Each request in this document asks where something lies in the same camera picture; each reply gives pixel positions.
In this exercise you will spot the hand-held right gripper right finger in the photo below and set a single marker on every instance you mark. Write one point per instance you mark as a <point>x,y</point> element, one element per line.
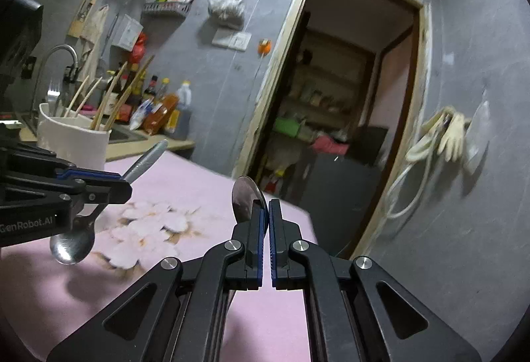
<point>272,233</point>

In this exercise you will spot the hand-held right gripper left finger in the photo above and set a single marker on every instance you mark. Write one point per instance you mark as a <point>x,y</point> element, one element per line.
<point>261,233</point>

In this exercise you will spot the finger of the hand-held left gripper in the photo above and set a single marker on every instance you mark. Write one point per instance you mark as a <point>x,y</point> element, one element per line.
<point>41,163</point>
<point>103,190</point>

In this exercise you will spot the white utensil holder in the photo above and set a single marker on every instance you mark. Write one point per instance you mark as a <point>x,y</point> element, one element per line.
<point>70,142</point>

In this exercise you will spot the metal spoon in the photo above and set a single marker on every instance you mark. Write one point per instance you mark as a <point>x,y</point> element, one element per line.
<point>72,248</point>
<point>244,194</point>

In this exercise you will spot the wooden chopstick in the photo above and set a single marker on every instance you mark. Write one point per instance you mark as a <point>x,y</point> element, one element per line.
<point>129,93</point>
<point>89,95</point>
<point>76,97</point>
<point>108,97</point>

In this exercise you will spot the pink floral tablecloth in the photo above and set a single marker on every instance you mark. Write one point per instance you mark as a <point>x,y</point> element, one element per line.
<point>54,291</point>

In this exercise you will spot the wooden countertop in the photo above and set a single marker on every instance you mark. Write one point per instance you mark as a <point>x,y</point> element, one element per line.
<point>165,146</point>

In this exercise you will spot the dark grey cabinet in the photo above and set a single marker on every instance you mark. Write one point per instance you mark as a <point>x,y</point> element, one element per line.
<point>339,196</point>

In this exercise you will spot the blue white packet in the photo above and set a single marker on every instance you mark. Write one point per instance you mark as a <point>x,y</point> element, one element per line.
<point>140,115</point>

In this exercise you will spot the orange bottle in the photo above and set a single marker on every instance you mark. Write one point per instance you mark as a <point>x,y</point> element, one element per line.
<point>161,115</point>

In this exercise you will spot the red cloth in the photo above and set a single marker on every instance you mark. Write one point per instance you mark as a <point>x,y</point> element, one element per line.
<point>329,146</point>

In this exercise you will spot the dark sauce bottle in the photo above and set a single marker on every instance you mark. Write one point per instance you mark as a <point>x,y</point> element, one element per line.
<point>151,91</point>
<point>132,86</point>

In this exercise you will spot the green container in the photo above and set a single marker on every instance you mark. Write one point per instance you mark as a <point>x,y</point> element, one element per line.
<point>286,127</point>

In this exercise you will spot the metal faucet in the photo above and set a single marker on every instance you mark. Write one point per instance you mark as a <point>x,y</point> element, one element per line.
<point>62,49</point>

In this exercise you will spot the clear plastic oil bottle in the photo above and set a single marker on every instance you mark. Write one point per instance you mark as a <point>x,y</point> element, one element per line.
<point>184,97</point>

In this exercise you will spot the red hanging bag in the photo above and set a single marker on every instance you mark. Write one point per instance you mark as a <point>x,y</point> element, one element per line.
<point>138,49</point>

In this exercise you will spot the wooden cutting board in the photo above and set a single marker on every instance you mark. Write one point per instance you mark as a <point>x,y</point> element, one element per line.
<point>85,10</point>

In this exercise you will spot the cream rubber glove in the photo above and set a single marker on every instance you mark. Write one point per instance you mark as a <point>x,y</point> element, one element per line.
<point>432,122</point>
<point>453,136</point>

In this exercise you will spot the white hanging plastic bag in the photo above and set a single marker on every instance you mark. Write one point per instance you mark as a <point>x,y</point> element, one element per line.
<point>227,8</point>

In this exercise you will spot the clear plastic bag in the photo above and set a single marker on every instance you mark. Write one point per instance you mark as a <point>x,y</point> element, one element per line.
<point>476,138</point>

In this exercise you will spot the black wall socket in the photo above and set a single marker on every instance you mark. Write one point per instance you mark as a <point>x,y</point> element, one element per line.
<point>27,68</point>

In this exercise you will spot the wooden door frame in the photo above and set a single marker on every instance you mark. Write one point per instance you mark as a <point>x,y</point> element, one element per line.
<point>265,97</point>

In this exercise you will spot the orange wall hook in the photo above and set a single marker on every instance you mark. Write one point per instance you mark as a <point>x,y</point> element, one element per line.
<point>264,46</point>

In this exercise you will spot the white wall switch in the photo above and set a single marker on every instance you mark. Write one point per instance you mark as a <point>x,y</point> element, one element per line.
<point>232,40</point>

